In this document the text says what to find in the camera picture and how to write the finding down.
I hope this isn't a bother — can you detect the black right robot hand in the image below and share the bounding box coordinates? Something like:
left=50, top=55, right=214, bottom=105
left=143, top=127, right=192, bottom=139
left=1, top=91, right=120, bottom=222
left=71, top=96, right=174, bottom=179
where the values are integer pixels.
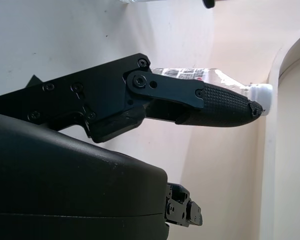
left=0, top=52, right=263, bottom=240

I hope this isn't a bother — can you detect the clear plastic water bottle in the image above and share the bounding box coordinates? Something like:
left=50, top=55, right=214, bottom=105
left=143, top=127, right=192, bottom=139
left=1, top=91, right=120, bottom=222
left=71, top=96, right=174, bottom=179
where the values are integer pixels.
left=151, top=66, right=274, bottom=116

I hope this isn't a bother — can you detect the white arched frame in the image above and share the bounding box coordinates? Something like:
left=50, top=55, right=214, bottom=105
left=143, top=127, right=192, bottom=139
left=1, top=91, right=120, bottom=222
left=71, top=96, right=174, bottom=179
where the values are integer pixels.
left=261, top=24, right=300, bottom=240

